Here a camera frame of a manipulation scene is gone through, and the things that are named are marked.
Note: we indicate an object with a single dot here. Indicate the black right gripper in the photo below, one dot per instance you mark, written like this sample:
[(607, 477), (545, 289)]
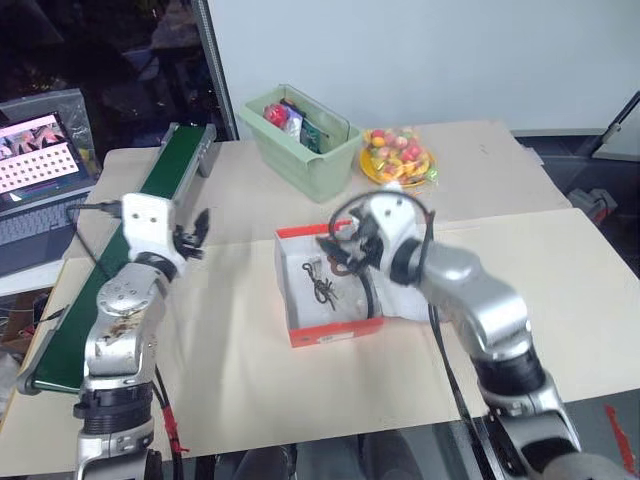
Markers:
[(367, 245)]

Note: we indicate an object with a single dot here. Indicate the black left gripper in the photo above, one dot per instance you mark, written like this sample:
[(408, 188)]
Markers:
[(189, 246)]

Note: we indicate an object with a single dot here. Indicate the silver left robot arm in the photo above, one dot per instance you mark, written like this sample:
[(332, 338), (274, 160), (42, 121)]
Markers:
[(122, 320)]

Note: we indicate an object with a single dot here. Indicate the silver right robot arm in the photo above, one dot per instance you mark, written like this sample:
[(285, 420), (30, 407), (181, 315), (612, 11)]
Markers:
[(475, 295)]

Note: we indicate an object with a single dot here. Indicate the red cardboard shoebox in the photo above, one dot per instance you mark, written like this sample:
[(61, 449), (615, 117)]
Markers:
[(330, 336)]

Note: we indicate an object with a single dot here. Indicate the green conveyor belt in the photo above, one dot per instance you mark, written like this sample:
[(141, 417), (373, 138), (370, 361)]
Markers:
[(150, 200)]

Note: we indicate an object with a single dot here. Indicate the white shoe with black laces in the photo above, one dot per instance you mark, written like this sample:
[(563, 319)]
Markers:
[(310, 305)]

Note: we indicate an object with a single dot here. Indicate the yellow plate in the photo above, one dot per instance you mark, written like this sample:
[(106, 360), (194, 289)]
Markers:
[(372, 170)]

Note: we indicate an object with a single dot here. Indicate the light green plastic bin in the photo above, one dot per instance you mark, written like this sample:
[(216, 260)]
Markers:
[(305, 170)]

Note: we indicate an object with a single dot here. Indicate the bag of toy fruits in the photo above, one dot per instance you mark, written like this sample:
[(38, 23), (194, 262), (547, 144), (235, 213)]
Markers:
[(400, 150)]

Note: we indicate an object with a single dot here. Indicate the dark green snack packet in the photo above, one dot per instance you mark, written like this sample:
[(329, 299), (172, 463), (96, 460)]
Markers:
[(314, 136)]

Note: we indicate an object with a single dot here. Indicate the purple snack packet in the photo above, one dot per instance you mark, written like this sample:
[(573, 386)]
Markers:
[(295, 125)]

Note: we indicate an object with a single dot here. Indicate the red round packet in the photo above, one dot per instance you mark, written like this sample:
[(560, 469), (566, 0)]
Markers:
[(276, 114)]

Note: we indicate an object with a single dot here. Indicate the large brown cardboard sheet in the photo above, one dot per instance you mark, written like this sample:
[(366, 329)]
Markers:
[(280, 390)]

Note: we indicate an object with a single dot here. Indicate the grey laptop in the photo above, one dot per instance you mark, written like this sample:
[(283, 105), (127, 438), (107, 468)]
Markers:
[(35, 200)]

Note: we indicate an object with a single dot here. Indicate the grey and red device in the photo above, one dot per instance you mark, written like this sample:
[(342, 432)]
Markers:
[(595, 202)]

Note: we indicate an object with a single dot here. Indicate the black tripod leg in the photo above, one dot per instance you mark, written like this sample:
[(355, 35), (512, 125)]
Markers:
[(617, 122)]

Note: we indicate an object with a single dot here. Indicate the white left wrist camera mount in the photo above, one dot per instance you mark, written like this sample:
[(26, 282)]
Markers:
[(146, 225)]

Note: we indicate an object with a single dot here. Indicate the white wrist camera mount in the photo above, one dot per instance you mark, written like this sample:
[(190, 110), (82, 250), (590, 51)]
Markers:
[(395, 220), (146, 225)]

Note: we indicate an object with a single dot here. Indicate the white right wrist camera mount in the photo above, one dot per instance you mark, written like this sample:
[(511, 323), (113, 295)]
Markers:
[(395, 220)]

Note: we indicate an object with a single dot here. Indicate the grey metal door frame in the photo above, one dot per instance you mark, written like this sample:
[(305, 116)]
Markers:
[(215, 65)]

